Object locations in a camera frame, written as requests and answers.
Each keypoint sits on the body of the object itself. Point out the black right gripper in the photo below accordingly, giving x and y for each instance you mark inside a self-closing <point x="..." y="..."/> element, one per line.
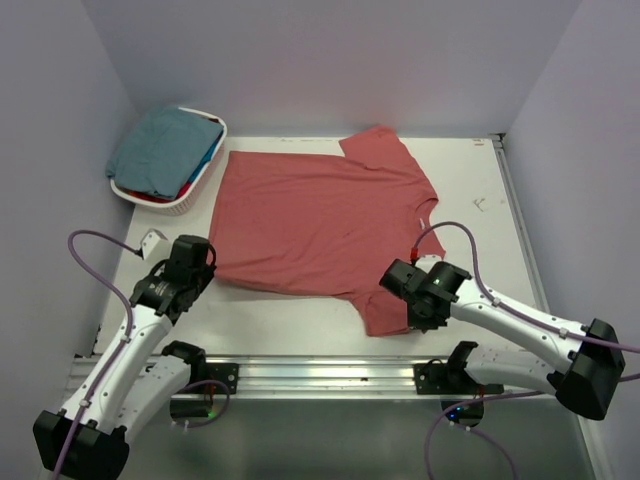
<point x="417" y="322"/>

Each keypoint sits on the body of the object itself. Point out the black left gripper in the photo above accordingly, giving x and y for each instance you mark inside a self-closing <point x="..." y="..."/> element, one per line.
<point x="206" y="274"/>

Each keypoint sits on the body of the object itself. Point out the salmon pink t shirt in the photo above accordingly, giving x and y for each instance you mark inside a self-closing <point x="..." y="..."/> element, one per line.
<point x="326" y="225"/>

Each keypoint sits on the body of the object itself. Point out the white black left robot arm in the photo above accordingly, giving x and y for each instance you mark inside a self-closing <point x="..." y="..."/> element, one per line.
<point x="90" y="435"/>

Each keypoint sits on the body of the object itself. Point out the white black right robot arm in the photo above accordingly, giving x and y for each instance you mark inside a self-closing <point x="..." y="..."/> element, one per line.
<point x="580" y="365"/>

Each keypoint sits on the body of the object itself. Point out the white perforated laundry basket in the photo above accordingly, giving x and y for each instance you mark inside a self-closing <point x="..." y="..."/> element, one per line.
<point x="182" y="205"/>

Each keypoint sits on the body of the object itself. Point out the red t shirt in basket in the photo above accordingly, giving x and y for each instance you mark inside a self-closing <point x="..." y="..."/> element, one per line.
<point x="159" y="199"/>

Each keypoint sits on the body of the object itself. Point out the blue t shirt in basket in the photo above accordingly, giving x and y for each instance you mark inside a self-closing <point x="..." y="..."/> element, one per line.
<point x="208" y="156"/>

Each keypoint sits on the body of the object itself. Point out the teal t shirt in basket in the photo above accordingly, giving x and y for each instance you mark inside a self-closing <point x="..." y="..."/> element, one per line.
<point x="161" y="151"/>

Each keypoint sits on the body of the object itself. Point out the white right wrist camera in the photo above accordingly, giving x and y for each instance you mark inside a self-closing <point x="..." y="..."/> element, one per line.
<point x="426" y="255"/>

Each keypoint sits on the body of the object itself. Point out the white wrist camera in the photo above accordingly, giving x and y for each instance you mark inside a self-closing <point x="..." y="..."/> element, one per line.
<point x="154" y="246"/>
<point x="426" y="255"/>

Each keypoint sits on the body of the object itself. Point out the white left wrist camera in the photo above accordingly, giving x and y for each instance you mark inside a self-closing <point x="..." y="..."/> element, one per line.
<point x="154" y="246"/>

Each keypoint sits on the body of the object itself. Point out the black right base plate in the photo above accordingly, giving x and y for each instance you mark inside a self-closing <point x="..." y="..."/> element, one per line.
<point x="435" y="378"/>

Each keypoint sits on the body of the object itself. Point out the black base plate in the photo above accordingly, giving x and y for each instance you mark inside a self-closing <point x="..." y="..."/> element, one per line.
<point x="435" y="378"/>
<point x="224" y="372"/>

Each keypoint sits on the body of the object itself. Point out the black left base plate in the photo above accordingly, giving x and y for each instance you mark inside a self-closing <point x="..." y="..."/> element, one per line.
<point x="224" y="372"/>

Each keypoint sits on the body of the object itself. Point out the aluminium mounting rail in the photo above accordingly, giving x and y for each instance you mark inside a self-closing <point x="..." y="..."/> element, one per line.
<point x="295" y="377"/>

